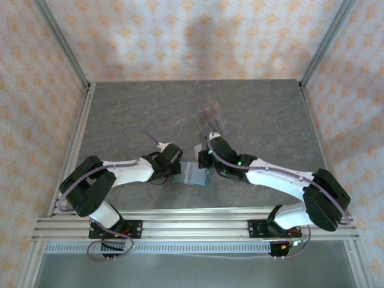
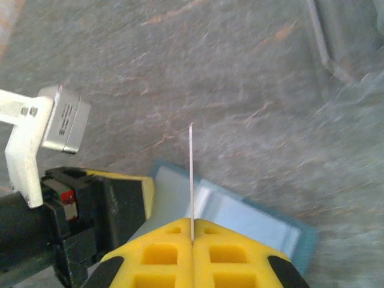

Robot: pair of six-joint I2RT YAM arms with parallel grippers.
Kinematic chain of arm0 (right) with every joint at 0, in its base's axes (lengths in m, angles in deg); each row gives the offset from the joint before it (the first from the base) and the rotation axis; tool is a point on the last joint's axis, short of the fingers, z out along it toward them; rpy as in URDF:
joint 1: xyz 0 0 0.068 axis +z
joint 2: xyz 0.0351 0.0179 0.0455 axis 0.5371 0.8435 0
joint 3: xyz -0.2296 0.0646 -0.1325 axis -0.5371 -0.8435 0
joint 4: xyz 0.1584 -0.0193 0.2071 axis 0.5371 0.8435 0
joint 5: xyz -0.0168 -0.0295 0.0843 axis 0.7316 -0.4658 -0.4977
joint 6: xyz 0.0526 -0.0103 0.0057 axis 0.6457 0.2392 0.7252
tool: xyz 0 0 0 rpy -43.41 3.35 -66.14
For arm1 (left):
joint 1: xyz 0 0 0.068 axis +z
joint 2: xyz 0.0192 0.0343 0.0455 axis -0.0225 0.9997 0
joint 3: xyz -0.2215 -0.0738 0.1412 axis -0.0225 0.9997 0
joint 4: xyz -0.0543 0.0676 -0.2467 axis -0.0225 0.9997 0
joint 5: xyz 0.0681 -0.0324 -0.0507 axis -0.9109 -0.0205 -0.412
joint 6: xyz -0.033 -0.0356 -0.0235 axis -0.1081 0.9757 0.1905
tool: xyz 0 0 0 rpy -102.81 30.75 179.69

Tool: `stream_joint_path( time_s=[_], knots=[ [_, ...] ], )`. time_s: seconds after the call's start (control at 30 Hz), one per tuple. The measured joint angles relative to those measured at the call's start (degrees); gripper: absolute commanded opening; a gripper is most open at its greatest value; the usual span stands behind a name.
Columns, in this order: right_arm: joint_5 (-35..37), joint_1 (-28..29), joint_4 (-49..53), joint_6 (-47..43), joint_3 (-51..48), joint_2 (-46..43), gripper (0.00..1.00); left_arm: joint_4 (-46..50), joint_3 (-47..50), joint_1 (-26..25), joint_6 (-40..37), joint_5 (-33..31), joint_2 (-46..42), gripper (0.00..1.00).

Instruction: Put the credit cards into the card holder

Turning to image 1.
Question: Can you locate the teal square box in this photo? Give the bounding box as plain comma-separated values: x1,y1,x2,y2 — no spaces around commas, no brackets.
170,161,212,187

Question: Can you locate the clear acrylic card stand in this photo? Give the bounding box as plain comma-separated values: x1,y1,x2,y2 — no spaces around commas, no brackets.
197,94,227,140

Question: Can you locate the wide aluminium mounting beam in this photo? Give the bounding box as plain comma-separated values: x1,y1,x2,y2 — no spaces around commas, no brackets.
31,216,359,242

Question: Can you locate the orange patterned fabric backdrop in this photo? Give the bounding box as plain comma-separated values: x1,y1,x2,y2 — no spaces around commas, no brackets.
0,0,384,288

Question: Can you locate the aluminium table edge rail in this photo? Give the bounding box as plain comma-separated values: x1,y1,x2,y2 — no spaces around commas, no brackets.
47,205,341,218

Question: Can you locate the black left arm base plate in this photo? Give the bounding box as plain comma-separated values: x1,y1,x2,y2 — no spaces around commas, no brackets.
88,220,143,240

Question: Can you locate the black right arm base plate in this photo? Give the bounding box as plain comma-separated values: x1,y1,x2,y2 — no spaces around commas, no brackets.
247,218,302,240

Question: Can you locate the grey slotted cable duct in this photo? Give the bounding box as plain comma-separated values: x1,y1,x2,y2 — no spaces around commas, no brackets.
44,241,272,255

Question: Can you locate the black wiring bracket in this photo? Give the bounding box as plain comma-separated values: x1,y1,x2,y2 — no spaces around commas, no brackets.
268,239,302,259
100,241,127,261

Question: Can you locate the aluminium side rail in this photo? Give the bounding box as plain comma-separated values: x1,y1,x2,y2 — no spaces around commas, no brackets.
298,80,343,215
47,82,97,217

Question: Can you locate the aluminium frame post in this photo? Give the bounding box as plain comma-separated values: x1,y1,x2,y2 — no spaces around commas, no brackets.
32,0,92,89
298,0,358,89

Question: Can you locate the aluminium frame leg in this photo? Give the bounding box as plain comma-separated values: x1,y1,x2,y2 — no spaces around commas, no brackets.
343,239,374,288
17,239,46,288

